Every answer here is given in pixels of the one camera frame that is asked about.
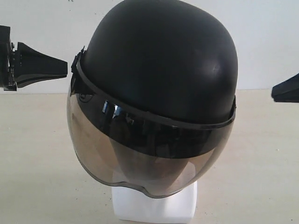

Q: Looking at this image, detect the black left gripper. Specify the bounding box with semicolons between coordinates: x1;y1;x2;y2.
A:
0;25;68;91

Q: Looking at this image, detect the black helmet with tinted visor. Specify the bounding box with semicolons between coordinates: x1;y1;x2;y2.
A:
67;0;238;198

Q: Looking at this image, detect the white mannequin head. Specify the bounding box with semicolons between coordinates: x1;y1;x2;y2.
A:
112;182;198;224

